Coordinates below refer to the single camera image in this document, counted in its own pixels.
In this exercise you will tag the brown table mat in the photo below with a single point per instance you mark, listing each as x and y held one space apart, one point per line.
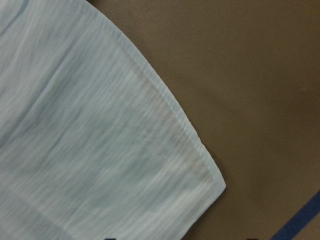
247 75

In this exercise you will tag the light blue button shirt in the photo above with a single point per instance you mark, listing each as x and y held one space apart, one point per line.
93 144

